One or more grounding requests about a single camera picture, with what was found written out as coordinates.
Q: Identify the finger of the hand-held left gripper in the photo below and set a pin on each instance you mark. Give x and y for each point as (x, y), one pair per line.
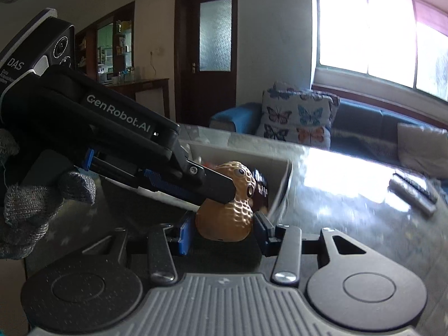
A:
(213, 185)
(168, 186)

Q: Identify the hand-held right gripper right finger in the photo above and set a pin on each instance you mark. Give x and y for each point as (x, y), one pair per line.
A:
(266, 234)

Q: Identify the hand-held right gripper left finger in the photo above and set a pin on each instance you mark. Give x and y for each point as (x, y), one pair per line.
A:
(183, 234)

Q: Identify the orange peanut toy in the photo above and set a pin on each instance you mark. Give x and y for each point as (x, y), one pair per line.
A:
(225, 220)

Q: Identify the grey storage box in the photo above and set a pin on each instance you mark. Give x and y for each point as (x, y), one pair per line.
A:
(276, 175)

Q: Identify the grey quilted desktop cover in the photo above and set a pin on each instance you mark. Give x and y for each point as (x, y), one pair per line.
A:
(350, 234)

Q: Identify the person's left hand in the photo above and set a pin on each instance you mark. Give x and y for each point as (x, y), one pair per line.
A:
(26, 213)

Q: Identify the wooden sideboard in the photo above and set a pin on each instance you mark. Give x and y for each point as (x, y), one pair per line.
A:
(147, 89)

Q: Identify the wooden display shelf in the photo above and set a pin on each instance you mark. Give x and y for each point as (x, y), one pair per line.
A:
(105, 42)

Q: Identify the dark wooden door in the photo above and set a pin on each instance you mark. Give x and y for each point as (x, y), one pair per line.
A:
(187, 59)

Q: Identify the butterfly print pillow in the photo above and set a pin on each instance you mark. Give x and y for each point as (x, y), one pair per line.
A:
(297, 115)

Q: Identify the blue sofa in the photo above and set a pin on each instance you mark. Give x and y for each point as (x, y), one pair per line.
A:
(364, 122)

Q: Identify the white remote control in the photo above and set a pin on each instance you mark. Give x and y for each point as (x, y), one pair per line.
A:
(413, 196)

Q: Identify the dark remote control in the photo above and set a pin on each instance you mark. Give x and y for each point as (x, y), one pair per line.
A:
(421, 183)

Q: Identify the white pillow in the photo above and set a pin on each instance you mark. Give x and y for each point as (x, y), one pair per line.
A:
(423, 147)

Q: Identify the large window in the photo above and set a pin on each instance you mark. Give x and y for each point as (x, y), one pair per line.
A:
(378, 31)

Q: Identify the pink window blind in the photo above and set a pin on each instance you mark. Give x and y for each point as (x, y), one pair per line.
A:
(432, 21)

